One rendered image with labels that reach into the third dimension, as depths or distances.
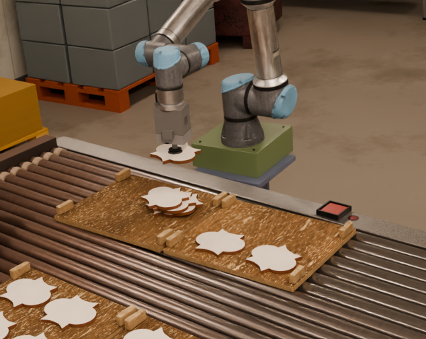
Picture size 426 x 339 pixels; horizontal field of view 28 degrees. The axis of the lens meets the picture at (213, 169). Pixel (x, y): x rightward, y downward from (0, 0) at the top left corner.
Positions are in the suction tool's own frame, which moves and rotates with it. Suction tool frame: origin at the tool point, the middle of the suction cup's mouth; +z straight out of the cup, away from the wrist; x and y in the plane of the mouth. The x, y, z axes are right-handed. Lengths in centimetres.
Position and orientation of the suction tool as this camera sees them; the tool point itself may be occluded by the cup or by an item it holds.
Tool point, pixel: (175, 155)
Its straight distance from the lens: 243.5
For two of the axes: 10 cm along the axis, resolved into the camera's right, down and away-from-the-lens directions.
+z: 0.7, 9.1, 4.0
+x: 3.4, -4.0, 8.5
